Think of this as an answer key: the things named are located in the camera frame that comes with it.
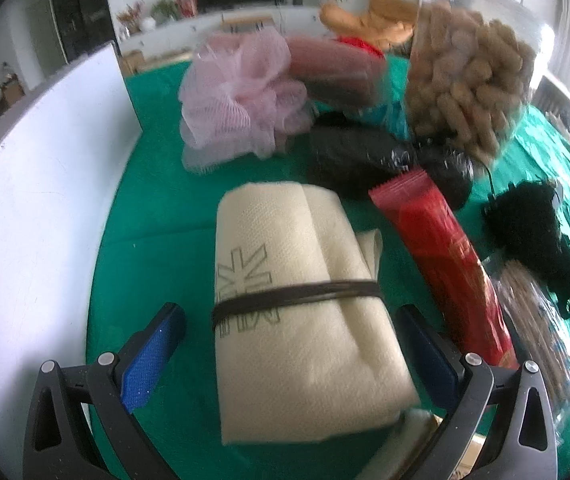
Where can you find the pink mesh bath pouf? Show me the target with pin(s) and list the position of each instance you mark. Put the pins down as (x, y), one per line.
(235, 95)

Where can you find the small black garbage bag roll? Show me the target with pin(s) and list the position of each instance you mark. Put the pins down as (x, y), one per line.
(445, 175)

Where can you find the green tablecloth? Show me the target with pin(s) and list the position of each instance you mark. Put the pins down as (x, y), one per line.
(165, 210)

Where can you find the clear jar of snack sticks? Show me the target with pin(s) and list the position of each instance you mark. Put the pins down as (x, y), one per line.
(465, 75)

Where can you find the wooden bench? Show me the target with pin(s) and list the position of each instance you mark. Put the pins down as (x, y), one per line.
(245, 20)

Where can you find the large black garbage bag roll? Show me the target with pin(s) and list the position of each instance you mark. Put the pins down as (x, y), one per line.
(350, 155)

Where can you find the cream napkin bundle with band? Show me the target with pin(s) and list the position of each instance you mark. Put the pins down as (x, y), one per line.
(305, 350)

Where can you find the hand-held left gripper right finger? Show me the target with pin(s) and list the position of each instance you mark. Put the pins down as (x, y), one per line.
(430, 360)

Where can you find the orange sofa cushion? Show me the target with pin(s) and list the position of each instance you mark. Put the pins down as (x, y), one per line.
(375, 20)

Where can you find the red yarn ball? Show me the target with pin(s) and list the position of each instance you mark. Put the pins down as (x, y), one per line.
(360, 43)

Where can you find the red gift box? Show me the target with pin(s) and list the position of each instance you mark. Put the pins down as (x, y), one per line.
(188, 7)

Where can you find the white television cabinet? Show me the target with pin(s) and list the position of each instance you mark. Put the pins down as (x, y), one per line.
(180, 35)

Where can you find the pink packet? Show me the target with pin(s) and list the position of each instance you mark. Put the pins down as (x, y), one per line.
(330, 70)

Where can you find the white board panel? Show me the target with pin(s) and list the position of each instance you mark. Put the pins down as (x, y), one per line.
(30, 210)

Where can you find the black yarn bundle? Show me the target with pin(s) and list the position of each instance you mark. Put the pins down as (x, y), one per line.
(530, 225)

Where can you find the black tall cabinet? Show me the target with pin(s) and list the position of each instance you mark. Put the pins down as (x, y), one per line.
(85, 5)

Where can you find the leafy plant beside red box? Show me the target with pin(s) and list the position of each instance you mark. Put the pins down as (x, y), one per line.
(165, 7)

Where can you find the clear packet of thin sticks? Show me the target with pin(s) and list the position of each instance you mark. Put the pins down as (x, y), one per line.
(535, 320)

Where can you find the red snack packet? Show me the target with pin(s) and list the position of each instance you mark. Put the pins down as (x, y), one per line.
(440, 245)

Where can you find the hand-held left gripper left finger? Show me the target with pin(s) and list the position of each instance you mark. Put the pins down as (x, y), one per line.
(152, 355)

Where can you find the red flower arrangement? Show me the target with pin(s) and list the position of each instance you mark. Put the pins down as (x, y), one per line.
(130, 15)

